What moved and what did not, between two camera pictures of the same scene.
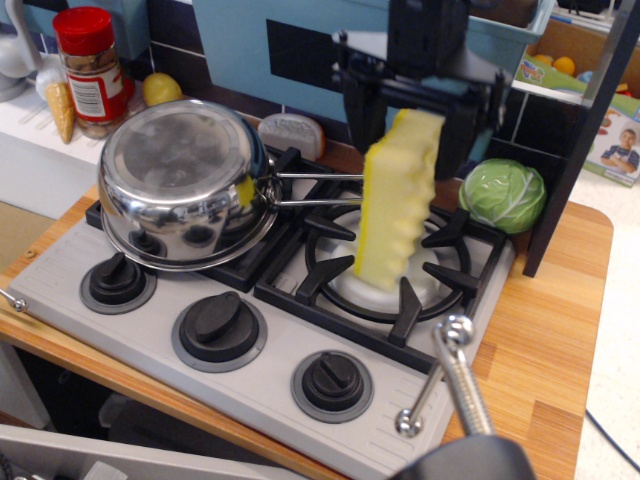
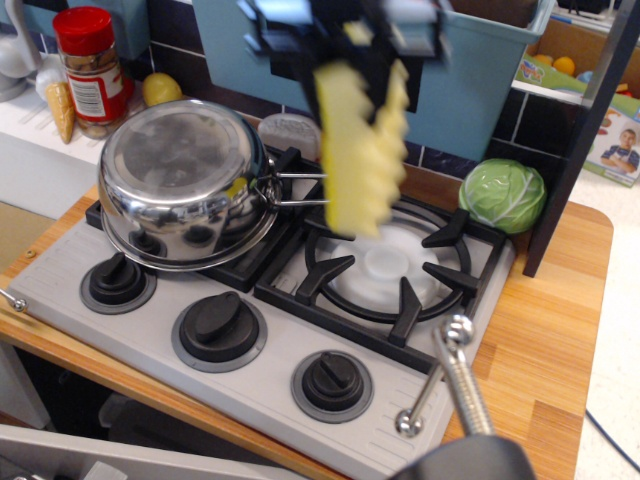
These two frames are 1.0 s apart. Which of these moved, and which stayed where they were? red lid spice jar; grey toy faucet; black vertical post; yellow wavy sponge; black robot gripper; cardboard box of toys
Moved: yellow wavy sponge; black robot gripper
Stayed: grey toy faucet; cardboard box of toys; black vertical post; red lid spice jar
